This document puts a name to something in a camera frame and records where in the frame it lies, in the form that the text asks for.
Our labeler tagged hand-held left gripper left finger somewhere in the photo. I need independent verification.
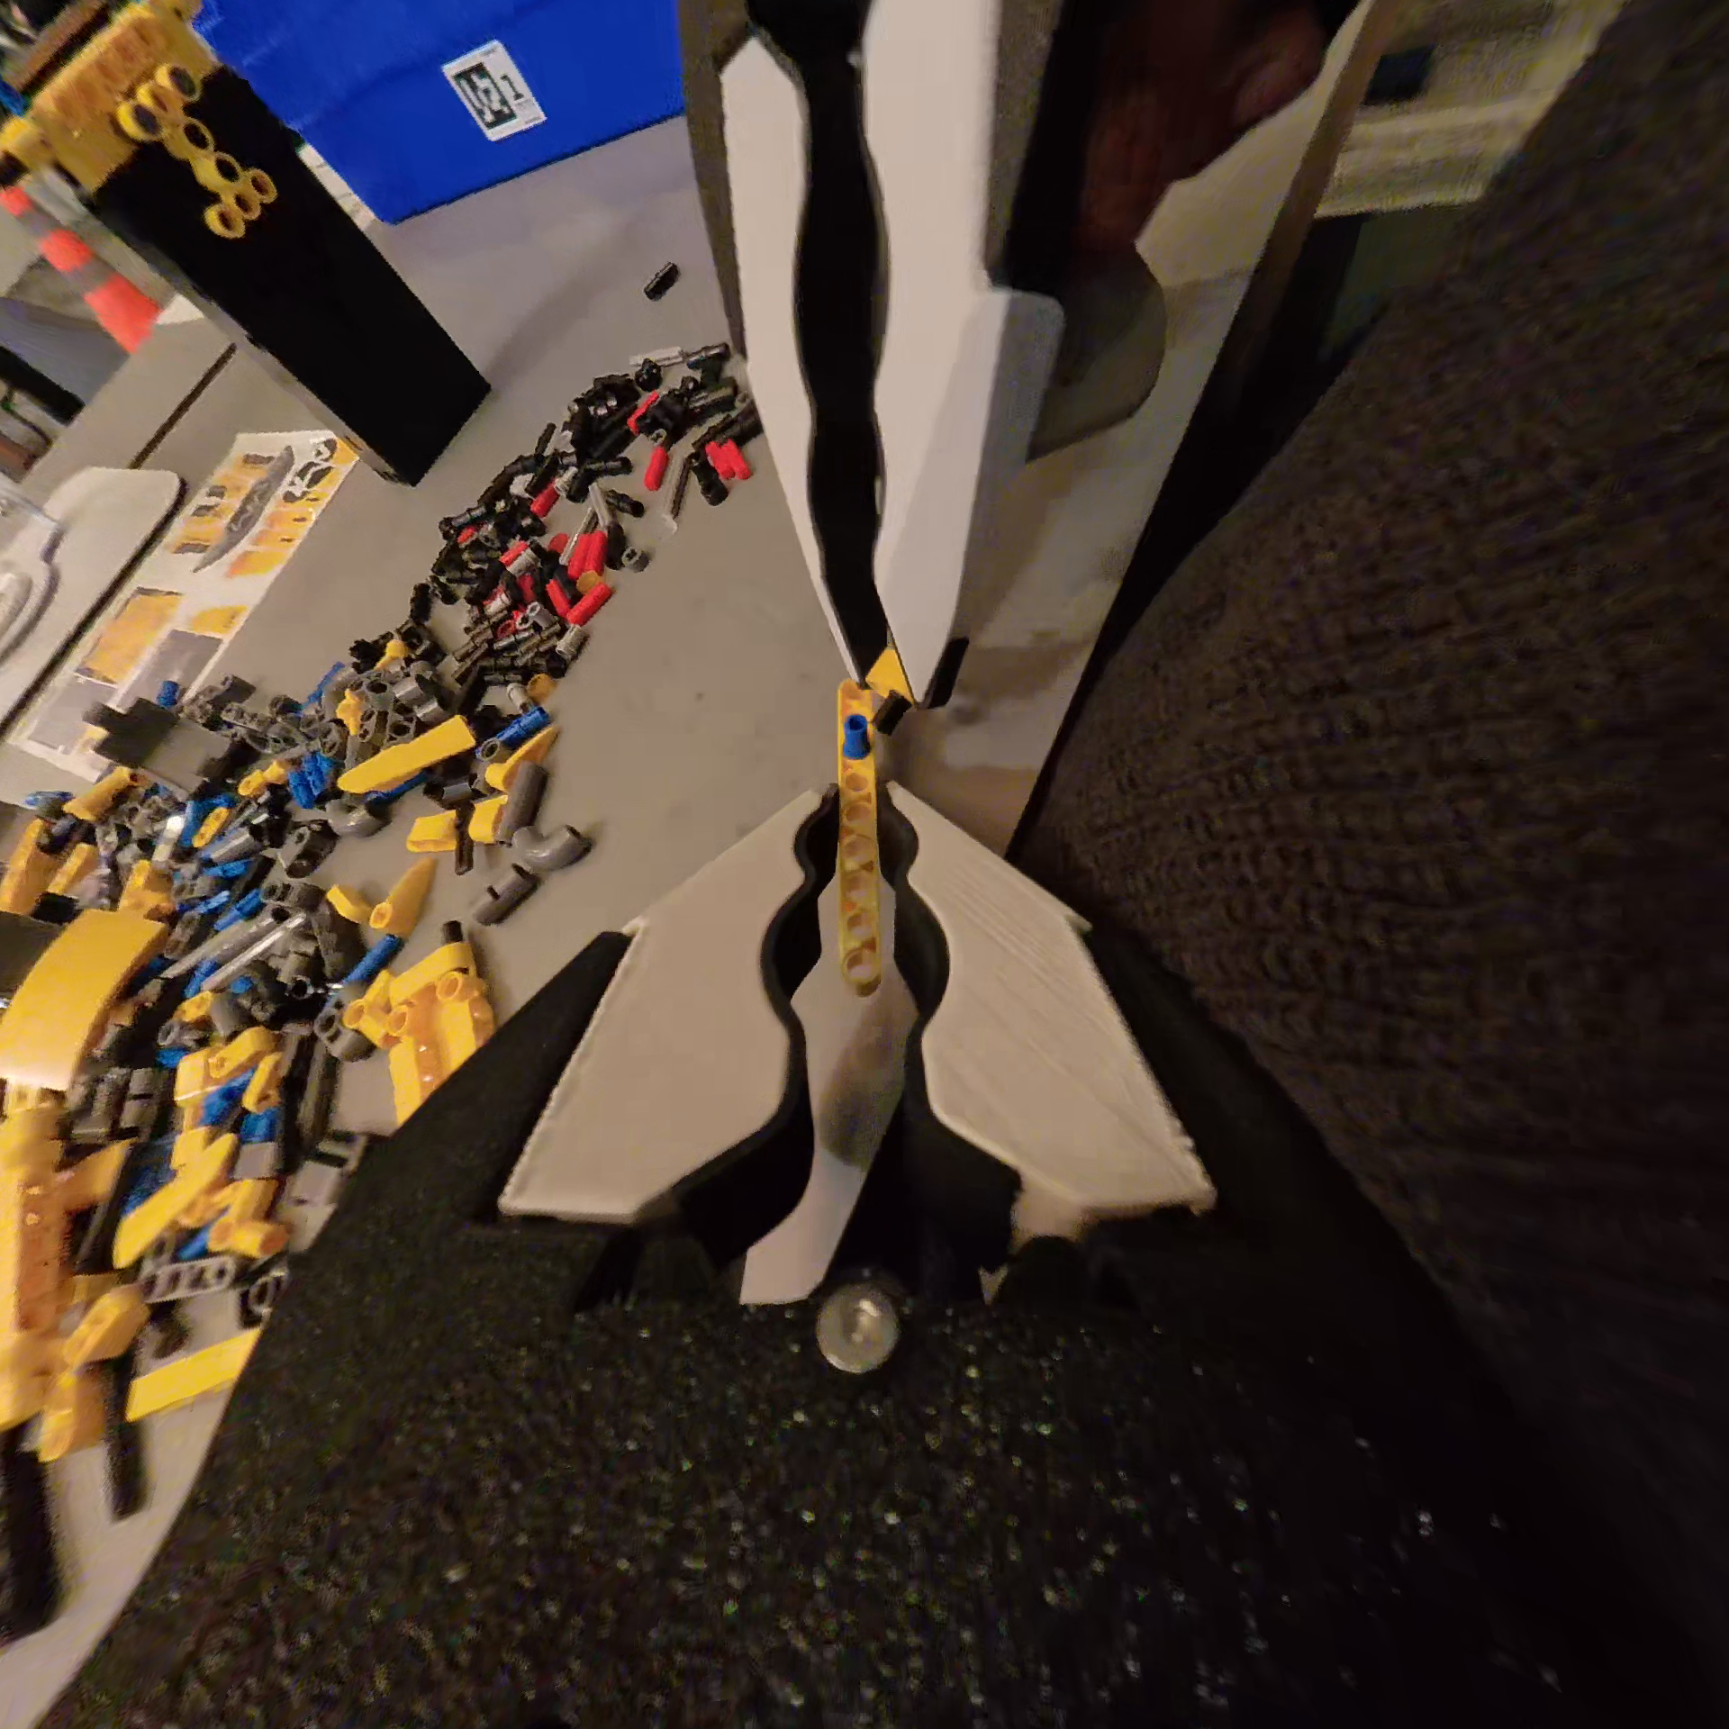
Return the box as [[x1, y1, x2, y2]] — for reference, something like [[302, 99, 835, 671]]
[[497, 786, 840, 1267]]

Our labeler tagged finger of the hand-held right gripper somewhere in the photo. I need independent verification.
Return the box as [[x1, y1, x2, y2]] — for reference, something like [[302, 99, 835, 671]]
[[721, 0, 872, 684], [838, 0, 1068, 711]]

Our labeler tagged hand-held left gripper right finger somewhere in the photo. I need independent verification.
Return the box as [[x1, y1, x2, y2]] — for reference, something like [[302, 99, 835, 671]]
[[885, 786, 1218, 1264]]

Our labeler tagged long yellow toy beam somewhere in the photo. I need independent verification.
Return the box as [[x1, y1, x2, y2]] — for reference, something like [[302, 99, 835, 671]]
[[835, 676, 887, 998]]

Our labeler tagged person's right hand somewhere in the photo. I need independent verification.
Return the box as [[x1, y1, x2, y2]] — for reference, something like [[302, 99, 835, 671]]
[[1081, 0, 1331, 239]]

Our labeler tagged pile of black red pins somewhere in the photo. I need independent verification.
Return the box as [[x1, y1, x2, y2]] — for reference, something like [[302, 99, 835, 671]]
[[406, 343, 764, 684]]

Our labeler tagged pile of yellow grey bricks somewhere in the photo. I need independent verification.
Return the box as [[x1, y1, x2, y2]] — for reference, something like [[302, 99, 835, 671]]
[[0, 662, 598, 1622]]

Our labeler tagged blue storage bin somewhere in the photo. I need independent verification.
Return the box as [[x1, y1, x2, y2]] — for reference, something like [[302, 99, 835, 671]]
[[189, 0, 688, 224]]

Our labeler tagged person's dark knit sweater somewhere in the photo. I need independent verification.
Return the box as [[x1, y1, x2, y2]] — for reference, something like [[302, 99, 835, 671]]
[[1007, 0, 1729, 1729]]

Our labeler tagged black cardboard box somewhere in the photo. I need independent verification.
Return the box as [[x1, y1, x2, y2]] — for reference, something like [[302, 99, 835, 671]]
[[0, 0, 490, 486]]

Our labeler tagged orange traffic cone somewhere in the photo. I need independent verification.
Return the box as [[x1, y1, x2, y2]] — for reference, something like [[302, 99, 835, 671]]
[[33, 222, 164, 355]]

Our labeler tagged printed instruction sheet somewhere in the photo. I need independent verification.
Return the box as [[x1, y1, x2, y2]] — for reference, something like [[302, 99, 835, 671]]
[[0, 581, 252, 786]]

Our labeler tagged yellow frame block with holes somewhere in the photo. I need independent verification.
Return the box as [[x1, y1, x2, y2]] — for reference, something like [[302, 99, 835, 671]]
[[344, 944, 494, 1123]]

